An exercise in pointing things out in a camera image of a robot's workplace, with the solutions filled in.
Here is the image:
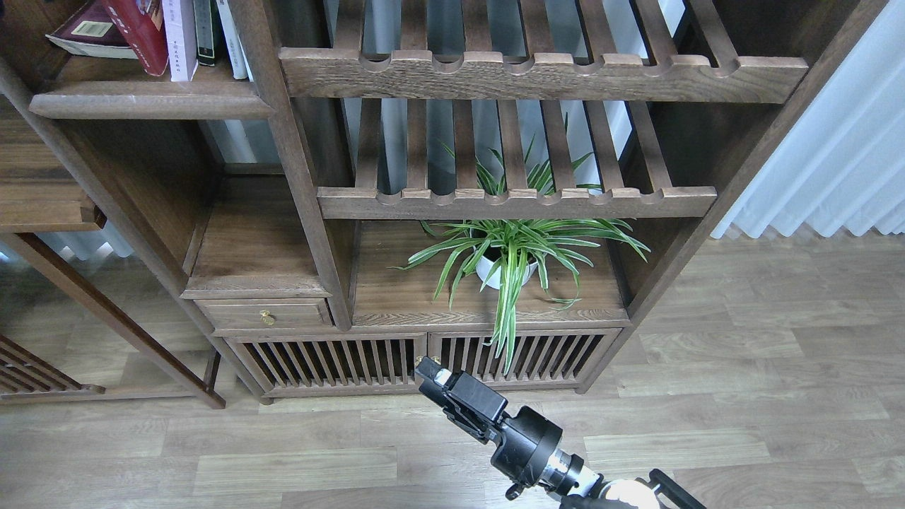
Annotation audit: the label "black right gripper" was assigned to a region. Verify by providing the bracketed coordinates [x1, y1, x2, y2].
[414, 356, 602, 501]

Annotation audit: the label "pale lilac book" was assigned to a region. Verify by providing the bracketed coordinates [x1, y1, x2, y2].
[161, 0, 198, 83]

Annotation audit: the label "red cover book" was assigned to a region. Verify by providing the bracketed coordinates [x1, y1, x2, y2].
[102, 1, 168, 76]

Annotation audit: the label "maroon book white characters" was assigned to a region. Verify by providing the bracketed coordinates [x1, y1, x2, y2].
[46, 1, 138, 60]

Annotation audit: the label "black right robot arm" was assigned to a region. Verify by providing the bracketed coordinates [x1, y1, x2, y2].
[414, 356, 703, 508]

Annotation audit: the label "white plant pot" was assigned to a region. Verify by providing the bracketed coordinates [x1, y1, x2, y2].
[476, 247, 539, 290]

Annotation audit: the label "green spider plant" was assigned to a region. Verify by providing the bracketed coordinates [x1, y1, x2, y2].
[393, 113, 650, 375]

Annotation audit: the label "brass drawer knob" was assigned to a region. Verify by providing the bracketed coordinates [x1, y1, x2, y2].
[259, 310, 276, 327]

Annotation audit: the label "dark wooden bookshelf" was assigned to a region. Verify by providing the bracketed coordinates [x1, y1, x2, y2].
[2, 1, 889, 408]

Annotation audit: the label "white thin book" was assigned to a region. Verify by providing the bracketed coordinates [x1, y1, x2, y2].
[216, 0, 253, 81]

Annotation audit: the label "white pleated curtain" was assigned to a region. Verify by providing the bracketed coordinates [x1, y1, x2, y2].
[711, 1, 904, 239]

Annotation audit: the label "wooden side rack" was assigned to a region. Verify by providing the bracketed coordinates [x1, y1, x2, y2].
[1, 336, 106, 402]

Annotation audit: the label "green spine book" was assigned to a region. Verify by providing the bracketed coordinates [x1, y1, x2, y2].
[193, 0, 222, 66]

